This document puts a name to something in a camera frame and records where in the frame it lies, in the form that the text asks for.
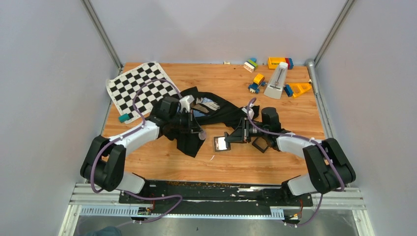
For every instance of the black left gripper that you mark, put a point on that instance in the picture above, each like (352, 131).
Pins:
(193, 126)

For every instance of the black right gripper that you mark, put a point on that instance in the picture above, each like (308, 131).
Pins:
(238, 135)

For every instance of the black printed t-shirt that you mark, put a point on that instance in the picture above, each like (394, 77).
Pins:
(210, 109)

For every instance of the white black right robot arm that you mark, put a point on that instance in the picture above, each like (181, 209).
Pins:
(328, 166)

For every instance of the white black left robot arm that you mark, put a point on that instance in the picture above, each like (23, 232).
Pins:
(105, 159)

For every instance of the white metronome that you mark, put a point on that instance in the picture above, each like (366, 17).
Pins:
(275, 86)

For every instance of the yellow blue toy car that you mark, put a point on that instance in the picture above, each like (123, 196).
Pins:
(258, 81)

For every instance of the white green toy bricks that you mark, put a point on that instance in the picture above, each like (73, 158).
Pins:
(251, 65)

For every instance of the black white checkerboard mat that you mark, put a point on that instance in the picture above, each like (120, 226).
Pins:
(136, 91)

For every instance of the teal small block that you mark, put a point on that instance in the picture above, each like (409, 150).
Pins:
(123, 118)

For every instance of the orange triangular toy piece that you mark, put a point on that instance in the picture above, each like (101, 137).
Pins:
(300, 88)

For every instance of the yellow toy brick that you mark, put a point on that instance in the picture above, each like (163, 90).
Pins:
(273, 62)

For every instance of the red blue toy brick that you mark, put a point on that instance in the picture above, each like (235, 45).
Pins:
(290, 63)

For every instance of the grey metal pipe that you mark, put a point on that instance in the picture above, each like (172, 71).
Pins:
(311, 67)

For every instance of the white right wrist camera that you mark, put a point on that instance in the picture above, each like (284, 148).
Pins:
(249, 111)

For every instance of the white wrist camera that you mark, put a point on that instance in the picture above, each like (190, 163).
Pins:
(249, 111)
(185, 103)

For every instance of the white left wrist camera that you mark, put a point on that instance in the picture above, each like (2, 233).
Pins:
(185, 103)

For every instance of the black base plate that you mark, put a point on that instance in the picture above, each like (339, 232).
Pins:
(215, 198)

